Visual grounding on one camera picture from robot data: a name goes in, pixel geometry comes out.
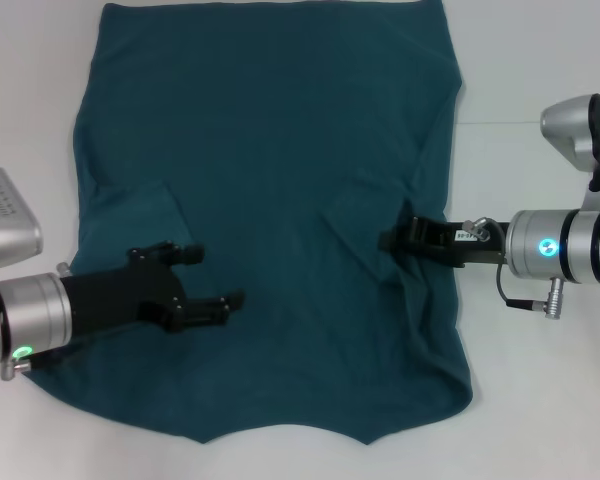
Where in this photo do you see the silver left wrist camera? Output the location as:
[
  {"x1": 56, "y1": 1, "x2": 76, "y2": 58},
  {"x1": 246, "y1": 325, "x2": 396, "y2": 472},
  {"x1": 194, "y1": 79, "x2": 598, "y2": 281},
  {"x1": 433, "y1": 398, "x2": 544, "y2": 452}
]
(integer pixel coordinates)
[{"x1": 0, "y1": 166, "x2": 45, "y2": 266}]

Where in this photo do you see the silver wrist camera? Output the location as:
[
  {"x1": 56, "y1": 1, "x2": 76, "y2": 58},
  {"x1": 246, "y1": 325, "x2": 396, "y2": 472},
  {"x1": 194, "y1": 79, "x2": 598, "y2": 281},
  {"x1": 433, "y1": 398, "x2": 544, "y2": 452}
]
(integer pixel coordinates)
[
  {"x1": 0, "y1": 166, "x2": 45, "y2": 266},
  {"x1": 539, "y1": 93, "x2": 600, "y2": 187}
]

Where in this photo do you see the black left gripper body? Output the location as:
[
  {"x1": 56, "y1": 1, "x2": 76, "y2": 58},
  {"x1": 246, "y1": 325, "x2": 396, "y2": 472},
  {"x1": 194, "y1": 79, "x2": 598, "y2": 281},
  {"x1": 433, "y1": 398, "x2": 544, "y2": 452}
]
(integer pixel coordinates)
[{"x1": 61, "y1": 247, "x2": 187, "y2": 342}]

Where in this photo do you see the left arm cable with plugs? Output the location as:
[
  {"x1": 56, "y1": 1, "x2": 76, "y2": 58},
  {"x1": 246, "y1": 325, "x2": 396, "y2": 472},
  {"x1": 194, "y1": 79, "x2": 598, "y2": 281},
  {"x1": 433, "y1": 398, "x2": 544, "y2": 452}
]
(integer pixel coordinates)
[{"x1": 0, "y1": 261, "x2": 74, "y2": 382}]

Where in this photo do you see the teal blue shirt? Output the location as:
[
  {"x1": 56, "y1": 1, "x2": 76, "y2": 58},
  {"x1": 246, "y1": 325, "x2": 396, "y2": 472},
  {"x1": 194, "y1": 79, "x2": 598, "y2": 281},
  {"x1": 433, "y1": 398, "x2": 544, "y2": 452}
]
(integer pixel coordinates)
[{"x1": 27, "y1": 2, "x2": 476, "y2": 446}]

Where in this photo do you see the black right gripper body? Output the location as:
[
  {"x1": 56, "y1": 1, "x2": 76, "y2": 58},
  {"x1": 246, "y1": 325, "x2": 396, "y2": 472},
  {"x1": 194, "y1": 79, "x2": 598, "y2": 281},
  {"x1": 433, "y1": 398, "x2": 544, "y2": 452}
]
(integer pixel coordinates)
[{"x1": 409, "y1": 214, "x2": 511, "y2": 269}]

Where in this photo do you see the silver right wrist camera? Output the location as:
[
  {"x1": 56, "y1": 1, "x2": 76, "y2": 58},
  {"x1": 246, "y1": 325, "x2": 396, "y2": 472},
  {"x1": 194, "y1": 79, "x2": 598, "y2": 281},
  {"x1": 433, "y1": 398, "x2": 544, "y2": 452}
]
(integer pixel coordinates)
[{"x1": 539, "y1": 93, "x2": 600, "y2": 187}]

